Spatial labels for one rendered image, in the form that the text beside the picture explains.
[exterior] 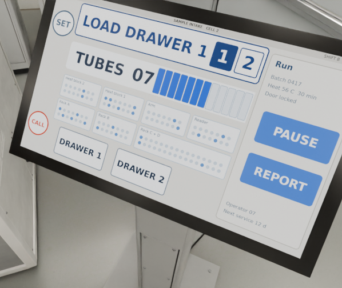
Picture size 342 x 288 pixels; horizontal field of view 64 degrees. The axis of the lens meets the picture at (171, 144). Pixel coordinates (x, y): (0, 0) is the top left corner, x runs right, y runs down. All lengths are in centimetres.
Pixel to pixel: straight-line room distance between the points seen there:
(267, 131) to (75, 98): 30
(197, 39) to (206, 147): 16
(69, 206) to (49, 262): 30
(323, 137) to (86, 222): 132
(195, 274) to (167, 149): 103
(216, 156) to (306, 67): 17
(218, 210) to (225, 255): 108
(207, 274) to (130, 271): 35
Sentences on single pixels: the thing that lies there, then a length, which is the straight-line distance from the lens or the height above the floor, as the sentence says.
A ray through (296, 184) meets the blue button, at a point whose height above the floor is 105.
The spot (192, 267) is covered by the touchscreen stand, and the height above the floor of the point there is 4.
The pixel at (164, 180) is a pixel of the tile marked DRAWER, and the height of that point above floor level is 100.
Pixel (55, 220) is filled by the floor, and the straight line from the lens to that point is 159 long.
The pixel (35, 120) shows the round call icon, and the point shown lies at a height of 102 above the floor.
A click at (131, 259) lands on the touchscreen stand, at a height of 4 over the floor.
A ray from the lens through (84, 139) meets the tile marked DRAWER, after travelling 46.
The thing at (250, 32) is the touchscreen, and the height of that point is 119.
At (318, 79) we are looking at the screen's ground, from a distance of 41.
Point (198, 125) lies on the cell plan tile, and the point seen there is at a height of 108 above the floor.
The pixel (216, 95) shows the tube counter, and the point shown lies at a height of 111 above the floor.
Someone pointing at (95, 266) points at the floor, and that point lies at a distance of 144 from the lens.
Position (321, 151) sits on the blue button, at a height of 109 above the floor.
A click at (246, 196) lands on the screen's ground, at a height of 102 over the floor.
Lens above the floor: 134
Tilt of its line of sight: 46 degrees down
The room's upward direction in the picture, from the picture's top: 6 degrees clockwise
